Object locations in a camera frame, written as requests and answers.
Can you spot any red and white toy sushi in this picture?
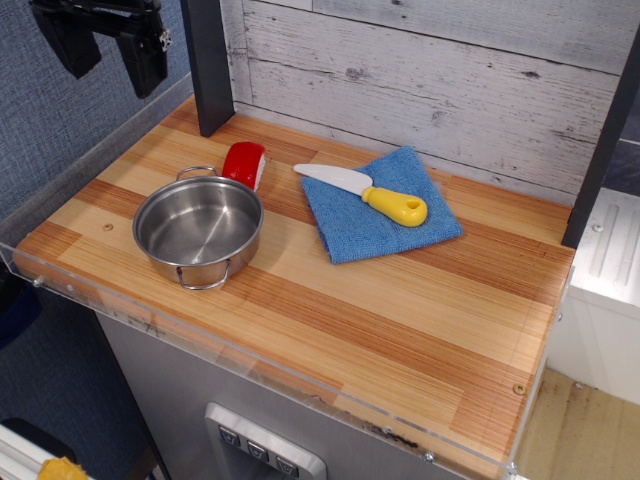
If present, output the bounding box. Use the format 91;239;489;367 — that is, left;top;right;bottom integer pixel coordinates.
222;141;266;191

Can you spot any grey toy fridge cabinet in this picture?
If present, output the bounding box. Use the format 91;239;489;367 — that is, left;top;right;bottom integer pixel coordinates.
97;312;481;480

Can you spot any white yellow toy knife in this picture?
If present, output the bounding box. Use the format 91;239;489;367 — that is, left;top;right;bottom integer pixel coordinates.
293;164;428;227

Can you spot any dark grey post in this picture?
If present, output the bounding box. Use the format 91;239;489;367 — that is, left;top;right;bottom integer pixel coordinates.
561;31;639;249
181;0;235;137

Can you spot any silver dispenser button panel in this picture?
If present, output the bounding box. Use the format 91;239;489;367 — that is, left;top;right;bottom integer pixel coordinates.
204;402;327;479

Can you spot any white aluminium side cabinet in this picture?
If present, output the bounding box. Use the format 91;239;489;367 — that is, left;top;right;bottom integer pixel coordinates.
547;188;639;404

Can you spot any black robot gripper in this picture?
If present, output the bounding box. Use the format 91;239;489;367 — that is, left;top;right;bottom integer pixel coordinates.
30;1;171;99

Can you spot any dark grey right post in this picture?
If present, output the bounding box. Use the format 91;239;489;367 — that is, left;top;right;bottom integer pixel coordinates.
561;31;639;249

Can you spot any yellow object bottom left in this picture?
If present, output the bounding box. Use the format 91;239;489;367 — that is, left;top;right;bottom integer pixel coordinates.
36;457;89;480

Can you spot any blue folded cloth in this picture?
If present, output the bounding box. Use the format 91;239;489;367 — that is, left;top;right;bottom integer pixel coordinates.
294;146;462;264

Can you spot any dark grey left post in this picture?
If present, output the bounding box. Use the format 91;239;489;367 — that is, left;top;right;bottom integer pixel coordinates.
181;0;235;137

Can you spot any clear acrylic table guard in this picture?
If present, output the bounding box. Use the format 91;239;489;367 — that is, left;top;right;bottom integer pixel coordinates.
15;80;573;478

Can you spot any stainless steel pot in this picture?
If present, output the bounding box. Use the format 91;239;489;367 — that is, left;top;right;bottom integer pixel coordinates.
132;166;264;291

